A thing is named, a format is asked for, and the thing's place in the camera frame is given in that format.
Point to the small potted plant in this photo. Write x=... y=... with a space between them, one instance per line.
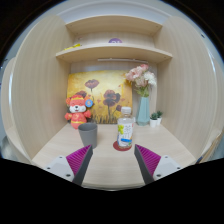
x=159 y=117
x=153 y=120

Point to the red plush tiger toy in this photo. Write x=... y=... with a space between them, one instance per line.
x=78 y=110

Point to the small potted plant left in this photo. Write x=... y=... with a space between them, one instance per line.
x=153 y=120

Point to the small potted plant right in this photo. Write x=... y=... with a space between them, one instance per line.
x=159 y=117

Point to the purple round number sticker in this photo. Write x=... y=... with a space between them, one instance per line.
x=115 y=40

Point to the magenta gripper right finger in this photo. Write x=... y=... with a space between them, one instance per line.
x=147 y=161

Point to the light blue tall vase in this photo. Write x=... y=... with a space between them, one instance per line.
x=143 y=113

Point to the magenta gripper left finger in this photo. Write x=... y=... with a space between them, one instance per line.
x=78 y=162

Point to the clear plastic water bottle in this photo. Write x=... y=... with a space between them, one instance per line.
x=125 y=129

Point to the wooden shelf unit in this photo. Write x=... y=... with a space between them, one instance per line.
x=189 y=92

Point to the grey plastic cup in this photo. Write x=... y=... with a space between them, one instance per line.
x=88 y=134

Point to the pink white flower bouquet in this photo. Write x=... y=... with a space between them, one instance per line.
x=142 y=78

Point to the red round coaster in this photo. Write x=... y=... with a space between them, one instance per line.
x=116 y=147

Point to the white led light bar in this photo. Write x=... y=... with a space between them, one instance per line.
x=122 y=60

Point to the yellow poppy flower painting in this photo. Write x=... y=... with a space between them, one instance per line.
x=108 y=89

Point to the yellow object on shelf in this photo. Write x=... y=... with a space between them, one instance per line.
x=74 y=46

